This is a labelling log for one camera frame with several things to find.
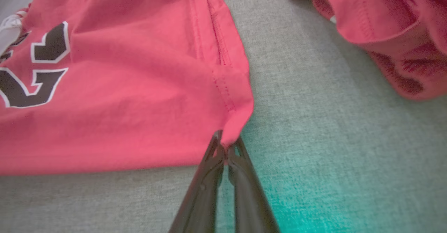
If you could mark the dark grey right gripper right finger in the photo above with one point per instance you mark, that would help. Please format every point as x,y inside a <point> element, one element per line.
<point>248,198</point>

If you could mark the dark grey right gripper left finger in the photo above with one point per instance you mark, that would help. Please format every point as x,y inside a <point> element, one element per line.
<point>202,194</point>

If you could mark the red jersey with black number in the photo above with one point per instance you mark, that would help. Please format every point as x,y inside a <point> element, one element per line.
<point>132,86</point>

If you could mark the red shorts with white trim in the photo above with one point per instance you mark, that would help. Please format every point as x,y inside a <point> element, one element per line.
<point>384,23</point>

